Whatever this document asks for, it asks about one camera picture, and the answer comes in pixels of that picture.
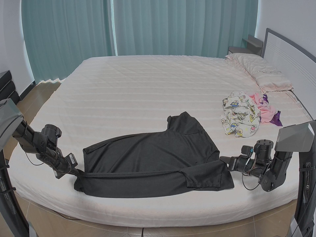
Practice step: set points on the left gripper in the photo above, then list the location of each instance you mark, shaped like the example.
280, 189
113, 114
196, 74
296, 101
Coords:
64, 165

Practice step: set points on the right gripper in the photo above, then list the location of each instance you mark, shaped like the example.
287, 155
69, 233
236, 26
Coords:
235, 164

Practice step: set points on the black T-shirt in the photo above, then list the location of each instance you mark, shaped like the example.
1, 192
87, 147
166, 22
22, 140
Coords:
148, 157

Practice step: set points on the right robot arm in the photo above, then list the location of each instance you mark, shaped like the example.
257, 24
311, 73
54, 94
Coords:
293, 137

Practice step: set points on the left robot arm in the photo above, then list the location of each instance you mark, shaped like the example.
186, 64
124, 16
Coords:
27, 137

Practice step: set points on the white printed pyjama garment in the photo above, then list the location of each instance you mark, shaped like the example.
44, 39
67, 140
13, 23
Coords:
240, 122

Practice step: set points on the pink garment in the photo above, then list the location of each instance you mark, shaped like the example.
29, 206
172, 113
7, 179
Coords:
267, 113

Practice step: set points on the purple garment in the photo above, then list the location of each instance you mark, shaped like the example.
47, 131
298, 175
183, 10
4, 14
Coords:
277, 120

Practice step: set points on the black chest of drawers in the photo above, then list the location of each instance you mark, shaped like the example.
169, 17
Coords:
7, 90

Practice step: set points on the pale pink pillow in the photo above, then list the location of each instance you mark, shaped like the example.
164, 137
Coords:
261, 70

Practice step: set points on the bed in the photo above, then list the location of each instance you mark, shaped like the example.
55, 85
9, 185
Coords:
148, 95

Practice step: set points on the grey bedside table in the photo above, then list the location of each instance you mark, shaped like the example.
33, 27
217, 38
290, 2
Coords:
237, 49

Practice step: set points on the blue-green curtain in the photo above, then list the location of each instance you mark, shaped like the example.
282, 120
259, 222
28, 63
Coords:
66, 33
185, 21

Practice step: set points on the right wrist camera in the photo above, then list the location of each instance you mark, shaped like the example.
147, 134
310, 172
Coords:
246, 150

